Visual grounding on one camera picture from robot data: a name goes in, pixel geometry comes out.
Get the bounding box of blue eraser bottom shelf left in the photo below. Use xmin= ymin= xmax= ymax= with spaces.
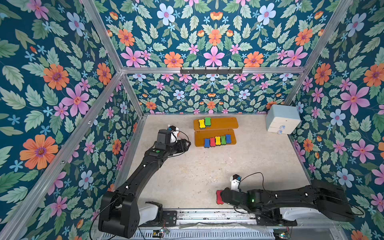
xmin=204 ymin=138 xmax=211 ymax=148

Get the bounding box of light blue drawer cabinet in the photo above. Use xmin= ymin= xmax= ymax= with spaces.
xmin=266 ymin=105 xmax=302 ymax=135

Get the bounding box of blue eraser bottom shelf right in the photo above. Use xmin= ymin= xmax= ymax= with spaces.
xmin=226 ymin=134 xmax=232 ymax=145

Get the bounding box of black wall hook rack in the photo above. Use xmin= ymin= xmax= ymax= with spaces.
xmin=180 ymin=67 xmax=244 ymax=75

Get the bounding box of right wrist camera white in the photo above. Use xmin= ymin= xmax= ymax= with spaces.
xmin=230 ymin=174 xmax=242 ymax=192

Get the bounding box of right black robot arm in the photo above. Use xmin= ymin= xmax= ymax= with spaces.
xmin=217 ymin=180 xmax=355 ymax=226

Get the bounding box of yellow eraser top shelf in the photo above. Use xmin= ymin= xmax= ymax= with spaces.
xmin=198 ymin=119 xmax=206 ymax=129

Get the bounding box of red eraser bottom shelf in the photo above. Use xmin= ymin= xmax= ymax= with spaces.
xmin=210 ymin=137 xmax=216 ymax=148

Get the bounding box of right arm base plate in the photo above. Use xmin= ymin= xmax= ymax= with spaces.
xmin=255 ymin=209 xmax=298 ymax=227

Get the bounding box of green eraser shelf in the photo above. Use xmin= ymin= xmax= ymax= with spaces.
xmin=221 ymin=136 xmax=227 ymax=145
xmin=204 ymin=117 xmax=212 ymax=127

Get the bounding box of red eraser shelf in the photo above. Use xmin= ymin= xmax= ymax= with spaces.
xmin=210 ymin=137 xmax=216 ymax=148
xmin=216 ymin=190 xmax=224 ymax=205

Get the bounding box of yellow eraser shelf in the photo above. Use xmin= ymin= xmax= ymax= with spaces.
xmin=215 ymin=136 xmax=222 ymax=146
xmin=198 ymin=119 xmax=206 ymax=129

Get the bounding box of blue eraser shelf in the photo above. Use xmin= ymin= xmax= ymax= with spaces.
xmin=226 ymin=134 xmax=232 ymax=145
xmin=204 ymin=138 xmax=211 ymax=148

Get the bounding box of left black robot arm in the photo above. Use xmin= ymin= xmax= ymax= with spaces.
xmin=97 ymin=126 xmax=191 ymax=239

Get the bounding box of wooden two-tier shelf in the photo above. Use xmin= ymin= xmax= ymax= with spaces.
xmin=193 ymin=117 xmax=239 ymax=147

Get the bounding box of green eraser top shelf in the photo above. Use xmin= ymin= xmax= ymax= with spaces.
xmin=204 ymin=117 xmax=212 ymax=127

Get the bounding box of yellow eraser bottom shelf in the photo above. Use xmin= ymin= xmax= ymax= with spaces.
xmin=215 ymin=136 xmax=222 ymax=146

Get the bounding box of red eraser top shelf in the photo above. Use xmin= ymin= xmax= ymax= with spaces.
xmin=216 ymin=190 xmax=224 ymax=205

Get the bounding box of aluminium front rail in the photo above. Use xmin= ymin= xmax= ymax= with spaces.
xmin=132 ymin=208 xmax=348 ymax=240

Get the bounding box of green eraser bottom shelf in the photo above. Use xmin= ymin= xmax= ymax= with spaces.
xmin=221 ymin=136 xmax=227 ymax=145

